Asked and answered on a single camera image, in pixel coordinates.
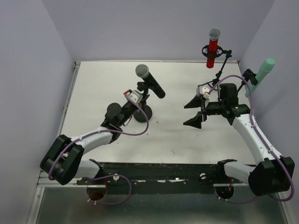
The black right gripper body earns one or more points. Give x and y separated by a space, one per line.
203 111

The teal microphone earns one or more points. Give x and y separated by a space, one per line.
265 68

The red glitter microphone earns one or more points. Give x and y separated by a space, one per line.
214 35

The black front mounting rail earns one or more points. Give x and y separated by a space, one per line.
144 178

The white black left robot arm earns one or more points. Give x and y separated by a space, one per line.
63 161

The black glitter microphone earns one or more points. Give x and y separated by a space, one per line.
142 71

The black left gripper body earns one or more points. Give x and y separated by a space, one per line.
142 94

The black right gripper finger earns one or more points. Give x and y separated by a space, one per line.
196 102
195 121

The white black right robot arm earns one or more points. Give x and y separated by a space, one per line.
272 172

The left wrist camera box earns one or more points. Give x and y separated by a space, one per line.
135 96

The black round-base stand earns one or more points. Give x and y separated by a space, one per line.
138 116
250 77

